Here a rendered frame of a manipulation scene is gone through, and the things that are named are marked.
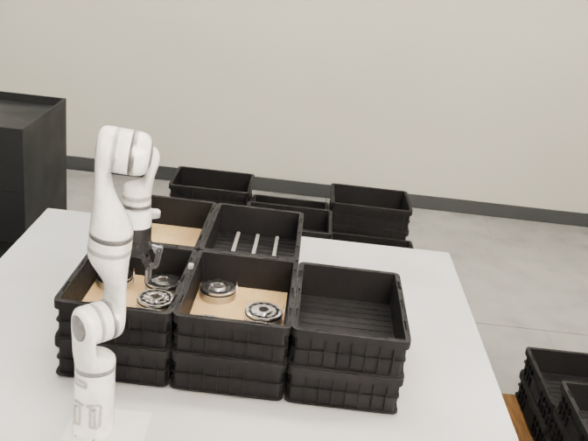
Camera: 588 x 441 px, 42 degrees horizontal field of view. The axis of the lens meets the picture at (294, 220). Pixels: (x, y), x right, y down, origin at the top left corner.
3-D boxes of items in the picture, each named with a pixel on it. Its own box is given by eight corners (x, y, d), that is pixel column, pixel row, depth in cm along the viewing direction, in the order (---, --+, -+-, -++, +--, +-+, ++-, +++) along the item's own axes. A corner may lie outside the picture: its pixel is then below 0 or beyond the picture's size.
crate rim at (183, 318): (290, 337, 189) (291, 328, 188) (171, 323, 189) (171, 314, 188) (297, 268, 226) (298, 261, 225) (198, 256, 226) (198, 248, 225)
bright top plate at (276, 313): (281, 323, 205) (281, 321, 204) (243, 318, 205) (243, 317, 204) (282, 304, 214) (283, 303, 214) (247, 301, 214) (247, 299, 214)
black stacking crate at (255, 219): (294, 296, 230) (297, 262, 225) (197, 284, 230) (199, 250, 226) (299, 243, 266) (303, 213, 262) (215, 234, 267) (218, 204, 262)
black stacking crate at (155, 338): (168, 355, 193) (171, 316, 188) (52, 341, 193) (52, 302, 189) (195, 285, 229) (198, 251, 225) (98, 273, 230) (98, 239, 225)
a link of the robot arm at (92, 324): (87, 318, 162) (87, 387, 168) (126, 307, 168) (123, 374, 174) (66, 301, 168) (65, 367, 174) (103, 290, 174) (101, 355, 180)
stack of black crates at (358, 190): (393, 268, 415) (407, 191, 398) (398, 293, 387) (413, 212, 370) (320, 260, 415) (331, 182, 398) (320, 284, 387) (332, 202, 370)
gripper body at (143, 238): (115, 225, 186) (115, 260, 189) (150, 229, 185) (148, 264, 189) (123, 214, 193) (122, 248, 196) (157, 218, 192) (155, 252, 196)
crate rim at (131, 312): (171, 323, 189) (171, 314, 188) (52, 309, 189) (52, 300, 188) (198, 256, 226) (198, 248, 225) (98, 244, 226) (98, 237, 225)
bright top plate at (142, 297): (167, 311, 204) (167, 309, 204) (131, 304, 206) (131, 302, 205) (178, 294, 214) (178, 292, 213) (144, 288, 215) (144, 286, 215)
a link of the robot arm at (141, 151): (159, 141, 174) (122, 135, 173) (155, 131, 148) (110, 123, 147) (153, 180, 174) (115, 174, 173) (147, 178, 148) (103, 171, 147)
